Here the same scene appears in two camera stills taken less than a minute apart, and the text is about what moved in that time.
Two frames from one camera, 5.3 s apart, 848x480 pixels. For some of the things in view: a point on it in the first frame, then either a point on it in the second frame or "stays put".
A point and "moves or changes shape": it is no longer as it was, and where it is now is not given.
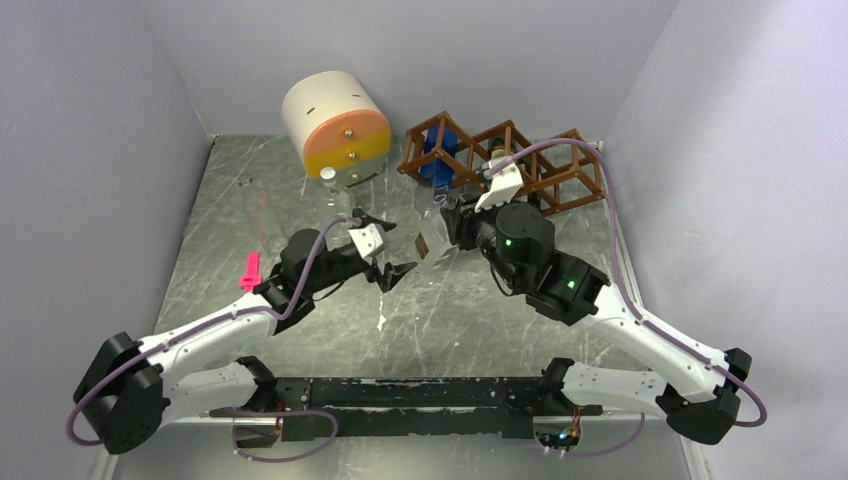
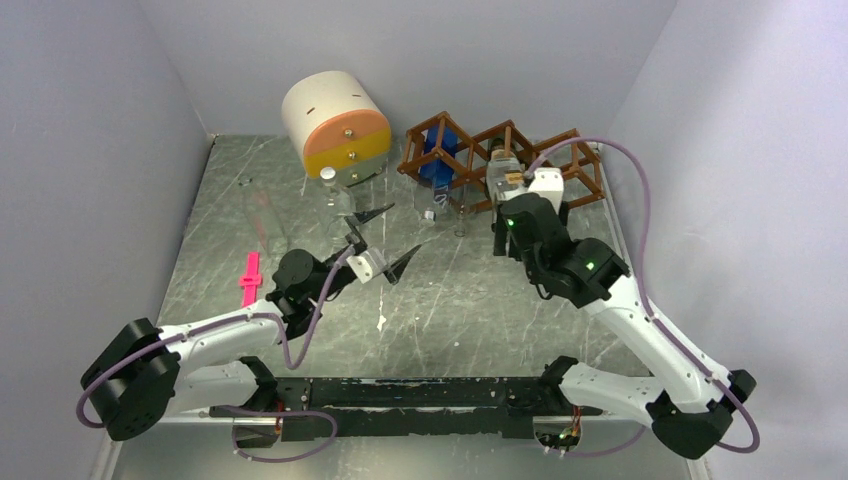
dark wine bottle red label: (497, 148) stays put
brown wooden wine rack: (444, 151) stays put
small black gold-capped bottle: (436, 238) moves or changes shape
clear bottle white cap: (334, 203) stays put
